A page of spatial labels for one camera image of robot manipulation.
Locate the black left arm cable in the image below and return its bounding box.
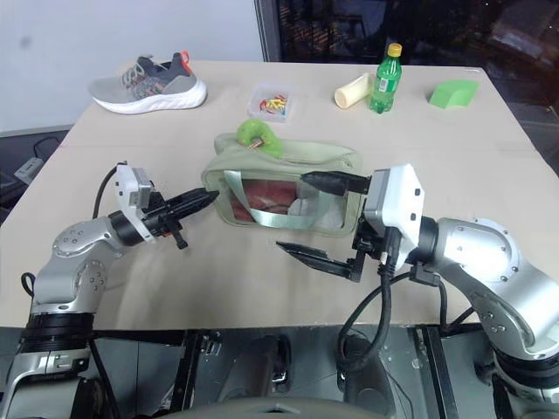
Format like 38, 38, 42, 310
93, 162, 128, 219

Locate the black floor cable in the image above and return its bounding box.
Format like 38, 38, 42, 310
31, 136, 67, 159

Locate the cream cylinder roll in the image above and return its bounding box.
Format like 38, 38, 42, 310
334, 72, 375, 110

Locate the clear box of coloured clips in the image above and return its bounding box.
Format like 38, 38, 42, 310
246, 82, 303, 124

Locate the dark window frame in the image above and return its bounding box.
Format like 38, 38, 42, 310
252, 0, 283, 63

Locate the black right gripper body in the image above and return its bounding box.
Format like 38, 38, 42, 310
351, 216, 397, 284

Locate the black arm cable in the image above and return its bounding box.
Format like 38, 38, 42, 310
93, 162, 128, 219
335, 251, 481, 386

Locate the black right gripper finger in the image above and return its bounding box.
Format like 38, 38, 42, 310
275, 240, 356, 281
300, 170, 373, 196

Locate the green zip pouch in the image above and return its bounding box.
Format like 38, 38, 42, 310
200, 132, 364, 239

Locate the grey knit sneaker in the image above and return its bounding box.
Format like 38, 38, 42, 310
88, 51, 208, 116

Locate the green plush keychain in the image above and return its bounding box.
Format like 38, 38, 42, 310
235, 120, 283, 159

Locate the green foam block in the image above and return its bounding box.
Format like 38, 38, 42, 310
426, 79, 482, 111

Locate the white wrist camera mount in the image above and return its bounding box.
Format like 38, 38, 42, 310
114, 162, 158, 244
362, 164, 427, 268

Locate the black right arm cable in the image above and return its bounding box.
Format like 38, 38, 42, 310
335, 251, 481, 386

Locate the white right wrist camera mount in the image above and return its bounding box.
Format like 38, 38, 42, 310
362, 164, 427, 268

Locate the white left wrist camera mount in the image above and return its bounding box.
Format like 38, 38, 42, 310
114, 162, 158, 244

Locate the grey power strip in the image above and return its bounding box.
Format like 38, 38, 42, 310
12, 156, 44, 181

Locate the dark rounded shape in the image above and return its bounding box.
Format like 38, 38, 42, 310
338, 333, 411, 419

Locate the beige rounded shape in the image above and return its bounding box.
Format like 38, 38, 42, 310
224, 402, 353, 419

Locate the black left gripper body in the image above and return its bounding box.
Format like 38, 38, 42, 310
141, 194, 191, 251

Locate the green plastic soda bottle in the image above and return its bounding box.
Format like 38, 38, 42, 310
368, 43, 404, 115

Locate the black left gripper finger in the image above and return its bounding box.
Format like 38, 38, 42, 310
171, 198, 217, 220
163, 188, 220, 210

